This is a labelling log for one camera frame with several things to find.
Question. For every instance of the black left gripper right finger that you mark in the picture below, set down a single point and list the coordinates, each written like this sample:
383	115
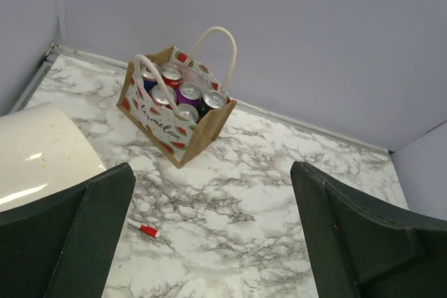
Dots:
361	246

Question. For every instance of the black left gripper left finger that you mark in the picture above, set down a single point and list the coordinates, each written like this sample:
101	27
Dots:
62	245

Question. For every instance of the purple fanta can front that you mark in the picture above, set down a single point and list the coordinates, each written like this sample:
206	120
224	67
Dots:
188	112

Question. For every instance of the purple fanta can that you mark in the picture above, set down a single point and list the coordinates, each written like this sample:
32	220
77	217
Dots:
189	93
188	112

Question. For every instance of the red cola can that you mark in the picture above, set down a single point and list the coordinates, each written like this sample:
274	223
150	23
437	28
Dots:
172	75
159	97

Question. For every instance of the black schweppes can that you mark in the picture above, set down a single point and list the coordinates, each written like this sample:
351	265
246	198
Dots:
210	100

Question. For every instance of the watermelon print canvas bag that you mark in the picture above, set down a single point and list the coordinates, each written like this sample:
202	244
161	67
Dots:
179	139

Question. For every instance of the red white marker pen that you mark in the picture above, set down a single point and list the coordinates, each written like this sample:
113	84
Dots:
147	230

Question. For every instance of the cream cylindrical container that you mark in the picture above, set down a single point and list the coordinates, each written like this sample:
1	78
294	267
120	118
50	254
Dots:
42	152

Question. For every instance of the red cola can front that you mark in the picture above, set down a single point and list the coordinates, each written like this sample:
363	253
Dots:
159	97

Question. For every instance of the blue pepsi can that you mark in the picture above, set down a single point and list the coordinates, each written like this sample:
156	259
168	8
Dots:
149	80

